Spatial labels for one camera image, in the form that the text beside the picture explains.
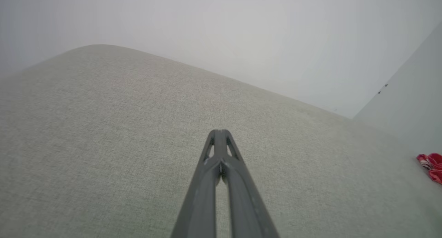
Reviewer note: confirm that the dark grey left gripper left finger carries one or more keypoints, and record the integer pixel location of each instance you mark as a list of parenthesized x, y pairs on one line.
[(202, 203)]

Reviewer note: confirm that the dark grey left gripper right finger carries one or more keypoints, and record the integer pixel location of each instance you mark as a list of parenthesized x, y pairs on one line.
[(245, 203)]

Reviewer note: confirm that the red and white garment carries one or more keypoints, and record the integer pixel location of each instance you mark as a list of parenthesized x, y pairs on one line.
[(433, 165)]

